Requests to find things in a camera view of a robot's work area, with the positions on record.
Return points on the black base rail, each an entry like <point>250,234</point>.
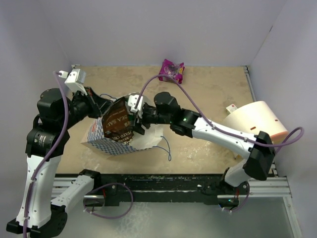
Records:
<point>208,189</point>

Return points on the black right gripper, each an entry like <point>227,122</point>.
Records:
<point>143,120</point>

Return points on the brown sea salt chips bag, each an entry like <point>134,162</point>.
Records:
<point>116,122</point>

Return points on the blue checkered paper bag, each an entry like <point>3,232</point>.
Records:
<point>153,138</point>

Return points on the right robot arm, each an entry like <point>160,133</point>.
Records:
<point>257,151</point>

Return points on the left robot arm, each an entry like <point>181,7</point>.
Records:
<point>40,216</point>

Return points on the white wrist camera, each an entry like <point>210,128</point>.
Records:
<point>135,105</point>
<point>75,81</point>

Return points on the cream cylindrical appliance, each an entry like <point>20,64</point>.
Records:
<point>255,117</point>

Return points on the small green white box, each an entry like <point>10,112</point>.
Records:
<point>231,108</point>

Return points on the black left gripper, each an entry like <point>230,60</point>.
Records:
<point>98,105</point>

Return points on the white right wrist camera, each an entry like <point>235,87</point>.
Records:
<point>135,105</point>

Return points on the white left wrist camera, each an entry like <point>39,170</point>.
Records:
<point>75,81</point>

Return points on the purple candy snack bag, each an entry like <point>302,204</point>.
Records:
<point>173,70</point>

